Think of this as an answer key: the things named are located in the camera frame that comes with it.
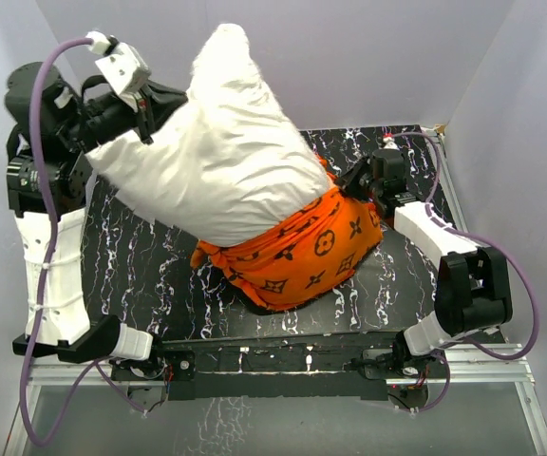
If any orange patterned pillowcase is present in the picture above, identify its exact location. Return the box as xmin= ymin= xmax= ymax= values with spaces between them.
xmin=190 ymin=159 xmax=383 ymax=314

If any white pillow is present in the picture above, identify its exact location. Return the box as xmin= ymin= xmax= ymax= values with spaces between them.
xmin=87 ymin=24 xmax=332 ymax=247

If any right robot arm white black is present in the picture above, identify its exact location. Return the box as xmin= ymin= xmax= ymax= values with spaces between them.
xmin=335 ymin=149 xmax=513 ymax=377

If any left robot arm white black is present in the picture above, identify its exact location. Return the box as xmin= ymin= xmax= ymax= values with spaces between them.
xmin=4 ymin=62 xmax=187 ymax=379

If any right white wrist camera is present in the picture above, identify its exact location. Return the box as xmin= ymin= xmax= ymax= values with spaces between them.
xmin=383 ymin=134 xmax=399 ymax=151

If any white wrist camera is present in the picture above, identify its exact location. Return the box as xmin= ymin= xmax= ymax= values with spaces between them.
xmin=383 ymin=134 xmax=399 ymax=151
xmin=95 ymin=43 xmax=151 ymax=96

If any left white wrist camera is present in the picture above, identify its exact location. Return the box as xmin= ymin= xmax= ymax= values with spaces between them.
xmin=95 ymin=43 xmax=151 ymax=96

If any aluminium frame rail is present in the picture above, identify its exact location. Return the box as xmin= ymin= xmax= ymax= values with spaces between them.
xmin=7 ymin=347 xmax=547 ymax=455

